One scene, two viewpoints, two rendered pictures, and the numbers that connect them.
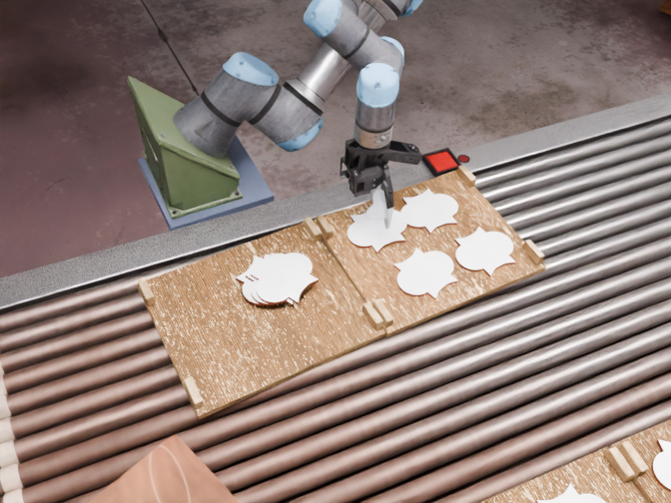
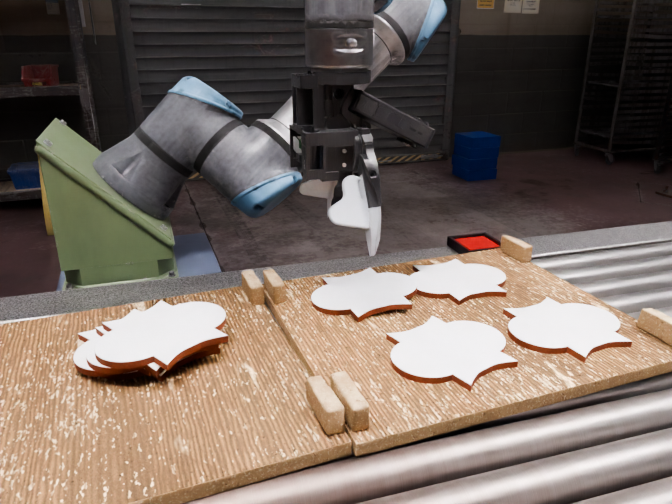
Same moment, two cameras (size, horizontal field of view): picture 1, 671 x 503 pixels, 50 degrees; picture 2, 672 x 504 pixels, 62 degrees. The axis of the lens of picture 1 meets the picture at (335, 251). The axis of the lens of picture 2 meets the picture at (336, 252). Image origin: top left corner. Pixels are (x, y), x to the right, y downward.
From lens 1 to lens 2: 1.03 m
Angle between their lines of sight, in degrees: 29
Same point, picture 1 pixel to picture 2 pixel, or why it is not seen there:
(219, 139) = (146, 180)
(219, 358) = not seen: outside the picture
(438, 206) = (472, 274)
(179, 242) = (36, 304)
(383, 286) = (362, 365)
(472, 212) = (532, 285)
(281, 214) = (217, 283)
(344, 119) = not seen: hidden behind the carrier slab
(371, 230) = (354, 292)
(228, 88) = (165, 109)
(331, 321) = (232, 414)
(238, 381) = not seen: outside the picture
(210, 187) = (125, 250)
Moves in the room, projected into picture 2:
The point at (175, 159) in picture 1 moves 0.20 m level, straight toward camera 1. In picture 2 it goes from (65, 184) to (11, 227)
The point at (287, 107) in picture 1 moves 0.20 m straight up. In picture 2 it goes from (247, 141) to (239, 10)
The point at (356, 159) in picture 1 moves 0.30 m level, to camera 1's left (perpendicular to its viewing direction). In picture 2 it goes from (312, 110) to (69, 105)
